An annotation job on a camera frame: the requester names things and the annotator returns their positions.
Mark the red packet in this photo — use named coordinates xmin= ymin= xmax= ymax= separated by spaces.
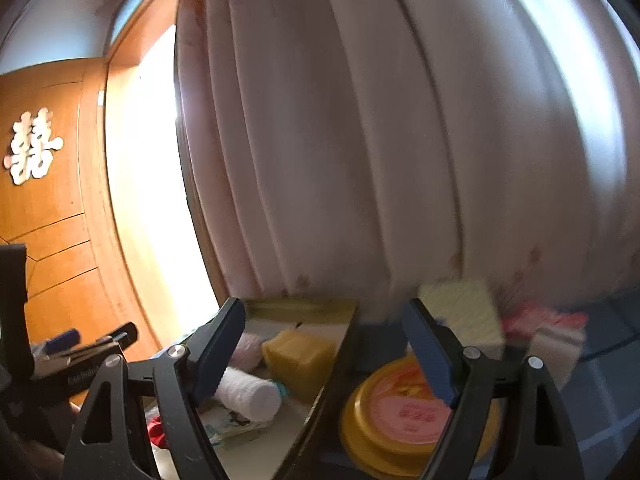
xmin=146 ymin=415 xmax=171 ymax=448

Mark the wooden door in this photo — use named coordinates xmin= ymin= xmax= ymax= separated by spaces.
xmin=0 ymin=57 xmax=161 ymax=366

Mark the white floral curtain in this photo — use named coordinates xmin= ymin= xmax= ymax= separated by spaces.
xmin=175 ymin=0 xmax=640 ymax=321

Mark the wooden door frame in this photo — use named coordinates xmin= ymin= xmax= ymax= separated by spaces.
xmin=102 ymin=0 xmax=221 ymax=356

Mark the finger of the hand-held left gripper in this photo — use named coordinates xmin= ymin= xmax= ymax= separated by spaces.
xmin=82 ymin=322 xmax=140 ymax=356
xmin=42 ymin=328 xmax=82 ymax=357

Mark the white square tissue pack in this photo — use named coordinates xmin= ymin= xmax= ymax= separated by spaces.
xmin=417 ymin=278 xmax=505 ymax=361

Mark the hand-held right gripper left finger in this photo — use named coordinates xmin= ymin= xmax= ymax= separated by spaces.
xmin=62 ymin=297 xmax=247 ymax=480

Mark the white towel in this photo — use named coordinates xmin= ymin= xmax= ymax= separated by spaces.
xmin=212 ymin=366 xmax=283 ymax=423

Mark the pink round puff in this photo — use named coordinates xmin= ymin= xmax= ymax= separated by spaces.
xmin=231 ymin=332 xmax=266 ymax=371

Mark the white door decoration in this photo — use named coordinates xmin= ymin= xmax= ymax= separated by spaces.
xmin=4 ymin=107 xmax=64 ymax=185

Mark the yellow sponge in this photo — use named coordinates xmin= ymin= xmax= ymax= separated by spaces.
xmin=261 ymin=329 xmax=337 ymax=403

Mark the gold rectangular box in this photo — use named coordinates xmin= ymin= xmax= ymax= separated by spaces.
xmin=145 ymin=297 xmax=361 ymax=480

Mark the round gold tin pink lid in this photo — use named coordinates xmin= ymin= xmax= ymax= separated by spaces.
xmin=340 ymin=355 xmax=501 ymax=478

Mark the clear-wrapped tissue packet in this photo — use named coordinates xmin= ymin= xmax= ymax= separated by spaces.
xmin=200 ymin=405 xmax=273 ymax=448

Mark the white pink cloth stack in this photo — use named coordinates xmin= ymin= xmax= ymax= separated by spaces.
xmin=527 ymin=327 xmax=586 ymax=391

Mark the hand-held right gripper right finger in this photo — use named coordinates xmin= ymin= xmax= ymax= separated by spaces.
xmin=401 ymin=298 xmax=586 ymax=480

